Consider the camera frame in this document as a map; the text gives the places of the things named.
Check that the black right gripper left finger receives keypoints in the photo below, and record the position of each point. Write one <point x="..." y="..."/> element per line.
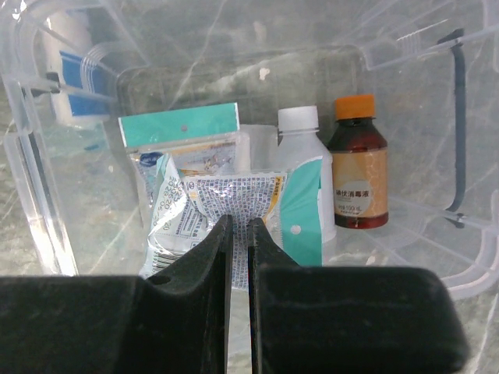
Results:
<point x="176" y="321"/>

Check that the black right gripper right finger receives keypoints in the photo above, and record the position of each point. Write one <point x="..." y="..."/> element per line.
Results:
<point x="348" y="319"/>

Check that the white bottle green label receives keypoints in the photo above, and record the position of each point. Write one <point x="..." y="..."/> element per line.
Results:
<point x="298" y="128"/>

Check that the clear first aid box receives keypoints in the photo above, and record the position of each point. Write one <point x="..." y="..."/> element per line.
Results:
<point x="432" y="67"/>

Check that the amber bottle orange cap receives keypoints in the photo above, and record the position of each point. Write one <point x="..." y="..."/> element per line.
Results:
<point x="359" y="166"/>

